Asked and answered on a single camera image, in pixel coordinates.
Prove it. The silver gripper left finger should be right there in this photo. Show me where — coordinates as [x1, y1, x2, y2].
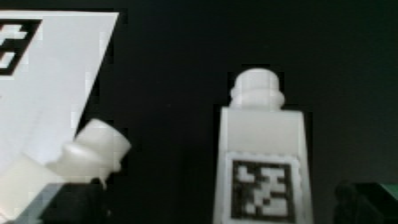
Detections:
[34, 181, 112, 224]

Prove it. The white fiducial tag sheet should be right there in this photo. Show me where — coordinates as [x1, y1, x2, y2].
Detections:
[0, 10, 119, 172]

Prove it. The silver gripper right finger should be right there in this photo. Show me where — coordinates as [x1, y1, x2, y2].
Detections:
[334, 182, 398, 224]

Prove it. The white leg near centre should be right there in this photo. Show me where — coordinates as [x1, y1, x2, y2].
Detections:
[0, 119, 131, 224]

